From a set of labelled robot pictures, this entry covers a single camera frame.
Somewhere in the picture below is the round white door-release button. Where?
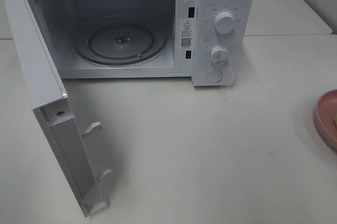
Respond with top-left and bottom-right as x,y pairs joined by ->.
206,70 -> 223,83

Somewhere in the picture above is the white timer knob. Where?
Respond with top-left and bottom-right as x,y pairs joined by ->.
210,45 -> 229,65

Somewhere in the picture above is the pink round plate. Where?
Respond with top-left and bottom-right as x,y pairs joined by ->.
314,90 -> 336,152

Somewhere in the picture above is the sandwich with lettuce and cheese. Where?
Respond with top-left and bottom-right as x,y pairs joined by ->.
333,113 -> 337,127

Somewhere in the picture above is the glass microwave turntable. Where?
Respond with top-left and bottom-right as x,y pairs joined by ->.
75,23 -> 169,66

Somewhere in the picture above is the white microwave oven body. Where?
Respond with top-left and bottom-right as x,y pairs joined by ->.
41,0 -> 252,86

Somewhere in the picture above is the upper white power knob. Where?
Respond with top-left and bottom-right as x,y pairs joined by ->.
214,10 -> 236,34

